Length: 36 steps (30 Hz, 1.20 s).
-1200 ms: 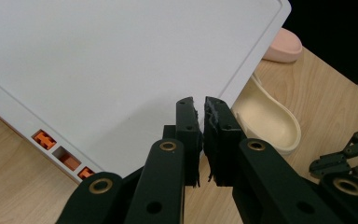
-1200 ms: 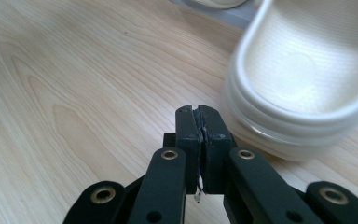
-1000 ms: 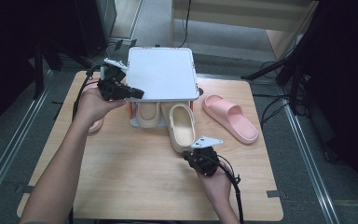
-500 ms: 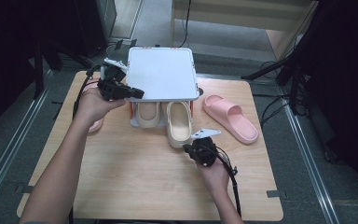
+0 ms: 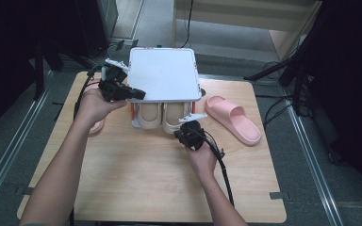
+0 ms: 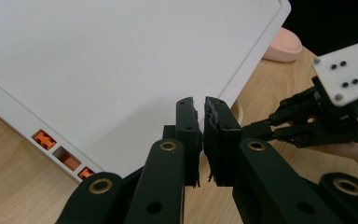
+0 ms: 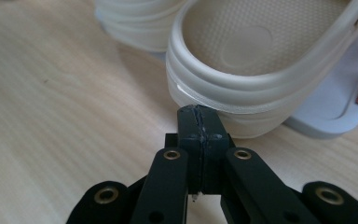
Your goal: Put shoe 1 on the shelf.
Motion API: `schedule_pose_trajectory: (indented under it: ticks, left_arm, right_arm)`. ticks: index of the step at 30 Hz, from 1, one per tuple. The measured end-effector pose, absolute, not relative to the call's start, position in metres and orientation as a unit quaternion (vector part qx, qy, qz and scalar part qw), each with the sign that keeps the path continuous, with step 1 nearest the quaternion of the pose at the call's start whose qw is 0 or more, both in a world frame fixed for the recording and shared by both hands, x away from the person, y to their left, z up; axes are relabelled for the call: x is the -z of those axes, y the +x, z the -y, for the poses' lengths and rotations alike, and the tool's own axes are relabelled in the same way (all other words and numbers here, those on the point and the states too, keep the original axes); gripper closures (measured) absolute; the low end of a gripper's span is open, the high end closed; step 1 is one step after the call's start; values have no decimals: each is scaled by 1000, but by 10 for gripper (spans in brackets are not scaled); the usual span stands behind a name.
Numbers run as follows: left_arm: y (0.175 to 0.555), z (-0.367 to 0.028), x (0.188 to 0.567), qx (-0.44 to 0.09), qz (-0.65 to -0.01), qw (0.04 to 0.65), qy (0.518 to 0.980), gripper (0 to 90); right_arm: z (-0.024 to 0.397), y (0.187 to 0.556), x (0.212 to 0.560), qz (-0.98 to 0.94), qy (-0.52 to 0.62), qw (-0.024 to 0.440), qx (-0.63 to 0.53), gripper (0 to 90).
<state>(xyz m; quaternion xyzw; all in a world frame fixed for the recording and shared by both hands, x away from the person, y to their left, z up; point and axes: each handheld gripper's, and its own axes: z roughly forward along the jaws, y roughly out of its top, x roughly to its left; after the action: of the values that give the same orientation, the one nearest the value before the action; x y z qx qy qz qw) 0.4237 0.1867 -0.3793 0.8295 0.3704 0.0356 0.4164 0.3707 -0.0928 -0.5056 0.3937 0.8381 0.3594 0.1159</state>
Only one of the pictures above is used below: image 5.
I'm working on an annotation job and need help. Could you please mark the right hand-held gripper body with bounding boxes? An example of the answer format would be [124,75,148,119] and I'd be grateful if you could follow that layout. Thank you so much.
[178,112,208,152]

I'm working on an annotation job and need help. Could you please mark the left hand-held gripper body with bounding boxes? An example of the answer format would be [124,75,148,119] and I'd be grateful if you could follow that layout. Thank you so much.
[98,58,130,103]

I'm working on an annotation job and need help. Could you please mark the cream clog shoe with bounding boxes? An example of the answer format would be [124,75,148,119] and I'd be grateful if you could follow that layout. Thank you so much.
[161,102,190,135]
[137,103,164,130]

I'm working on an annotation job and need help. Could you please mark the white two-tier shoe rack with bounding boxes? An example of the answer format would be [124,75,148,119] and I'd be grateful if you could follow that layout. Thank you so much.
[126,47,203,130]

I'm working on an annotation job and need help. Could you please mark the person's right hand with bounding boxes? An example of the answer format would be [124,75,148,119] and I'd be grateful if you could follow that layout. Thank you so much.
[185,140,218,180]

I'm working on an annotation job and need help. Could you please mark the person's left hand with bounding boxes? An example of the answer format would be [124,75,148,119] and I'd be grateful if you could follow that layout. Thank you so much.
[74,88,129,128]

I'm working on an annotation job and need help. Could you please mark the black cabinet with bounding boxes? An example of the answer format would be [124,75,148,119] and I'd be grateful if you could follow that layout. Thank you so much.
[72,0,120,59]

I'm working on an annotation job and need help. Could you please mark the black metal stand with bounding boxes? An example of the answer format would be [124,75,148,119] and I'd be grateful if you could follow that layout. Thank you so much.
[32,37,64,102]

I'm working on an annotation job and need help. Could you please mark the black tape piece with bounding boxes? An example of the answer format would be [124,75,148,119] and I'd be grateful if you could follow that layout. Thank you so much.
[269,191,290,201]
[15,186,36,197]

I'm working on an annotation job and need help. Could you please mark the black tripod stand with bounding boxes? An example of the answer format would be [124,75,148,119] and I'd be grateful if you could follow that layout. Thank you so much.
[244,0,331,118]

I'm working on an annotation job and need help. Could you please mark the light wooden furniture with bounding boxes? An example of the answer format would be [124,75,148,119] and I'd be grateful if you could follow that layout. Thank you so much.
[172,0,323,62]

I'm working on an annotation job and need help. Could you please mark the white floor cable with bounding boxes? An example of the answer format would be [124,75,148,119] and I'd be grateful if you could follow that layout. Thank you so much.
[97,41,121,64]

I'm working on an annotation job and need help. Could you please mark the right hand-held gripper black cable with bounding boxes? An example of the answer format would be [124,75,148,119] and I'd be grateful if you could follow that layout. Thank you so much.
[201,127,236,207]

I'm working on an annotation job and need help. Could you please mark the black floor cables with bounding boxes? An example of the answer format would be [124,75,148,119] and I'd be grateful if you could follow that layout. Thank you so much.
[254,93,297,129]

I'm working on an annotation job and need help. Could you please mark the black hanging cable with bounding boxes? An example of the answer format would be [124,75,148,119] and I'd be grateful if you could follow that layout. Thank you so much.
[178,0,194,50]

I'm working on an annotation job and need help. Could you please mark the metal floor rail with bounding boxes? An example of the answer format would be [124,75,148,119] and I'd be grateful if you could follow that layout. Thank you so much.
[0,70,57,218]
[282,89,344,226]

